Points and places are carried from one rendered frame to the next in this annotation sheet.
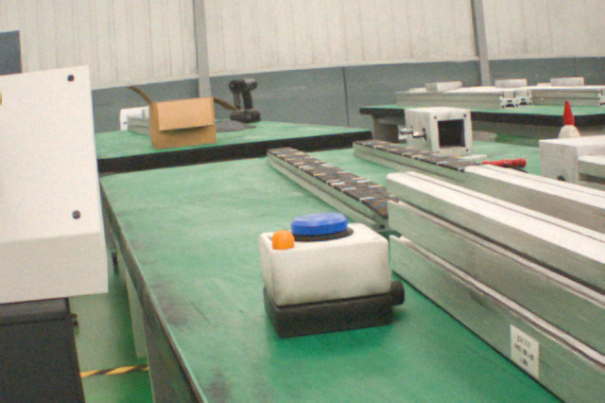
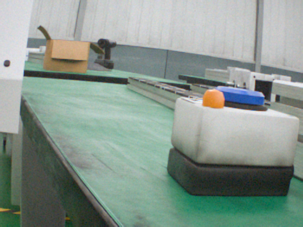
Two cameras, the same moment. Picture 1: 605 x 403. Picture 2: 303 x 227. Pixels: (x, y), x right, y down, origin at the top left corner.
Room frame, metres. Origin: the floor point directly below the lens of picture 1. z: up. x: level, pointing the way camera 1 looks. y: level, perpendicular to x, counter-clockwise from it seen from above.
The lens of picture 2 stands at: (0.19, 0.07, 0.86)
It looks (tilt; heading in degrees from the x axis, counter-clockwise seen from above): 5 degrees down; 357
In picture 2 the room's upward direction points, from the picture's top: 7 degrees clockwise
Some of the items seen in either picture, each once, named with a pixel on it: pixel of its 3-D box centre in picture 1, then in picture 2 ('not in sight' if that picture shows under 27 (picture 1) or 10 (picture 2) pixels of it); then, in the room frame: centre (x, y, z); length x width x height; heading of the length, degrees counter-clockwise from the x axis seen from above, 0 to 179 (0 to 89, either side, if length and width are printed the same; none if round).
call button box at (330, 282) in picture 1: (335, 273); (243, 145); (0.60, -0.02, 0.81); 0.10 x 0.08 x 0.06; 98
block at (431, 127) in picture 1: (438, 133); (253, 88); (1.75, -0.29, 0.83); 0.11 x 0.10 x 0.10; 99
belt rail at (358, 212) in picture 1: (314, 176); (169, 96); (1.41, -0.03, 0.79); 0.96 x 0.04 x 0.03; 8
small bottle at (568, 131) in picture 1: (569, 137); not in sight; (1.29, -0.43, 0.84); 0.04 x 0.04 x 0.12
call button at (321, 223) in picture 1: (319, 230); (239, 101); (0.60, -0.01, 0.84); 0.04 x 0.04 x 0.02
